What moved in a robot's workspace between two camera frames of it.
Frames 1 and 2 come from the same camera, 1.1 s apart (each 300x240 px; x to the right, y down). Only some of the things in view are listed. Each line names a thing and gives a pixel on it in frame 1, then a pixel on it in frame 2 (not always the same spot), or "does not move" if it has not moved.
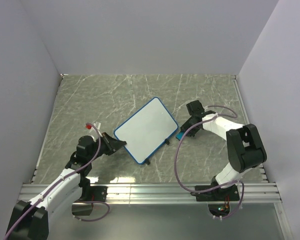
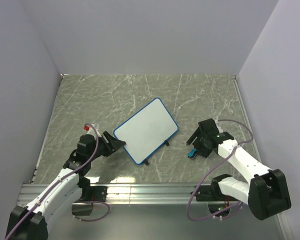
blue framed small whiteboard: [146, 131] does not move
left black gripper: [112, 144] does not move
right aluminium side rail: [246, 120] does not move
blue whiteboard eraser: [179, 135] -> [192, 154]
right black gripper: [185, 126] -> [204, 152]
